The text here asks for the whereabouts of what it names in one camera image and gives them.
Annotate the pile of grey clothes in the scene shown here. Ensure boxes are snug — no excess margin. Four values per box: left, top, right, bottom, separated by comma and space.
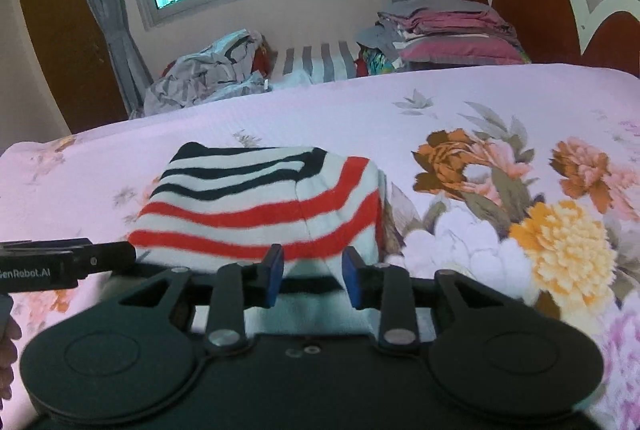
144, 29, 272, 117

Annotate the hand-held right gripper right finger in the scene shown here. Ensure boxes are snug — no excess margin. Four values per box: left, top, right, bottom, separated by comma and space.
341, 245, 497, 357

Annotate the person's left hand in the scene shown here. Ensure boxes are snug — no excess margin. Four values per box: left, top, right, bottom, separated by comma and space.
0, 317, 24, 412

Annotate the striped knit sweater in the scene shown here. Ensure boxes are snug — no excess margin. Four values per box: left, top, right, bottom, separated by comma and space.
126, 141, 388, 336

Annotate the red cloth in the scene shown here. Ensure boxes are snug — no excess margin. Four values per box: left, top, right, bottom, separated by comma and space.
252, 45, 279, 78

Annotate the grey striped cloth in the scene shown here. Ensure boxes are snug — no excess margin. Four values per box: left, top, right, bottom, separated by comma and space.
269, 41, 362, 90

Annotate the pink floral bed sheet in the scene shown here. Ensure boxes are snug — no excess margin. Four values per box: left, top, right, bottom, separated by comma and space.
0, 63, 640, 430

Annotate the stack of folded pink bedding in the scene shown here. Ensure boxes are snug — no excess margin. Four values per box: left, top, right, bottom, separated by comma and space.
356, 0, 532, 75

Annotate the brown wooden door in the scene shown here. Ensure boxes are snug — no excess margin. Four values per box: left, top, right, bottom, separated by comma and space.
11, 0, 130, 135

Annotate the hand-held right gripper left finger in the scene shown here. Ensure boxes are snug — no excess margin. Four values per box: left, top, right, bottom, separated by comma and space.
120, 243, 286, 356

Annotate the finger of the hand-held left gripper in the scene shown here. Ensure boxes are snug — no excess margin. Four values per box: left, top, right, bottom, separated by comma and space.
75, 241, 137, 280

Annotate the scalloped brown headboard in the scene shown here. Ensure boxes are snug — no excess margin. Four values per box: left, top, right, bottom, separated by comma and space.
459, 0, 640, 78

